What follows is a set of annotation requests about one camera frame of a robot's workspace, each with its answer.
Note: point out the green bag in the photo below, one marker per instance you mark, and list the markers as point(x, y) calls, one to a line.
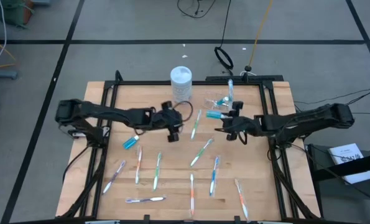
point(13, 12)

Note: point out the black mounting bar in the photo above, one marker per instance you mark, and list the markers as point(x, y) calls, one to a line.
point(265, 78)

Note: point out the white booklet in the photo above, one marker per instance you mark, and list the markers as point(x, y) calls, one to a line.
point(346, 152)

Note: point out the clear acrylic organizer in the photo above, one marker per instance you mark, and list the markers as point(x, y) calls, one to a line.
point(211, 102)

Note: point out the black aluminium table frame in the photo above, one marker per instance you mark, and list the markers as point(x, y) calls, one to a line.
point(141, 83)

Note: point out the orange toothbrush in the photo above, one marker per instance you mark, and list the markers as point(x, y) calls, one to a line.
point(191, 194)
point(241, 199)
point(138, 165)

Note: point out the blue toothbrush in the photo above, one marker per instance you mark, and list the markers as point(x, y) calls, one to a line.
point(214, 175)
point(230, 88)

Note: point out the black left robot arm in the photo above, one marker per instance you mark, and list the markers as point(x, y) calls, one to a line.
point(110, 113)

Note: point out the grey connector bracket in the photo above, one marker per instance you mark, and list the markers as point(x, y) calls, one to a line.
point(77, 133)

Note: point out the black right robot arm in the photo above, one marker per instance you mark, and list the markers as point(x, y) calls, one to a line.
point(296, 123)

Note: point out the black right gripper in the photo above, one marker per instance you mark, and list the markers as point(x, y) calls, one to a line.
point(247, 124)

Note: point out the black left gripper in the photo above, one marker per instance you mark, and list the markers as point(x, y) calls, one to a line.
point(164, 119)

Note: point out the black side cart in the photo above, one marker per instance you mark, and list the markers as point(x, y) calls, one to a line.
point(343, 169)

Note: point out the blue-grey base foot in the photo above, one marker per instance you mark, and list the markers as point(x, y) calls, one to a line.
point(1, 74)

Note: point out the black round knob stand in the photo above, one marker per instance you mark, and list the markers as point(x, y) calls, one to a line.
point(248, 68)

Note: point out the white wipes canister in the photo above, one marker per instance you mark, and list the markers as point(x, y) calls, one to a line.
point(181, 84)

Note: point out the purple toothbrush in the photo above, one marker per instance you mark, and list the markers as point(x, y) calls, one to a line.
point(113, 177)
point(145, 199)

